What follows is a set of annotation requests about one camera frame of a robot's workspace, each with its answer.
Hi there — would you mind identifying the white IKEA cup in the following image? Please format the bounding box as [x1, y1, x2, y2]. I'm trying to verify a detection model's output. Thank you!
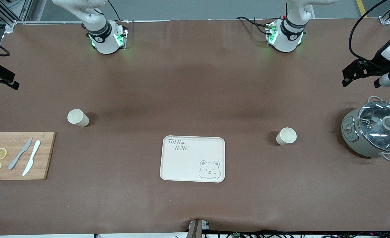
[67, 109, 90, 127]
[276, 127, 297, 146]

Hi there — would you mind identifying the cream bear print tray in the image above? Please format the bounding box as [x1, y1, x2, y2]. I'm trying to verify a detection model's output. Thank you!
[160, 135, 226, 183]

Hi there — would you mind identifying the glass pot lid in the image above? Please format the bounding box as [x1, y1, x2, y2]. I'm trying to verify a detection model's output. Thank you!
[358, 101, 390, 153]

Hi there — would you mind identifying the grey plastic knife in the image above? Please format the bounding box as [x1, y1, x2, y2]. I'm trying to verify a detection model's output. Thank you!
[7, 137, 33, 171]

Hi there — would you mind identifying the grey-green electric cooking pot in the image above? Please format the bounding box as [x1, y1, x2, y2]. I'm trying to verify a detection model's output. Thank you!
[341, 96, 390, 162]

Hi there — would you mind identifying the white plastic knife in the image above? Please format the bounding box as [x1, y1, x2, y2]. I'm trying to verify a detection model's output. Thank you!
[22, 140, 41, 176]

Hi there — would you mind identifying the wooden cutting board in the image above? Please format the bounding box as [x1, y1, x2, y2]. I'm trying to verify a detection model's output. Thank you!
[0, 132, 56, 181]

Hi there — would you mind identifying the brown table cover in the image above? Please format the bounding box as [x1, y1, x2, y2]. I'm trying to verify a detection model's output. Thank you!
[0, 18, 390, 236]

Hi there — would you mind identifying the metal table edge clamp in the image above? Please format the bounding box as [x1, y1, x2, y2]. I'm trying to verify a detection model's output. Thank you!
[188, 219, 210, 238]

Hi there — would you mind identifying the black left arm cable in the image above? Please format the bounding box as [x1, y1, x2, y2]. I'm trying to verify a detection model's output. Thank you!
[348, 0, 390, 65]

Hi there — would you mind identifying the black base cable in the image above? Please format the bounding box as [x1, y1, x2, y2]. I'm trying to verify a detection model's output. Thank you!
[107, 0, 129, 24]
[236, 16, 272, 35]

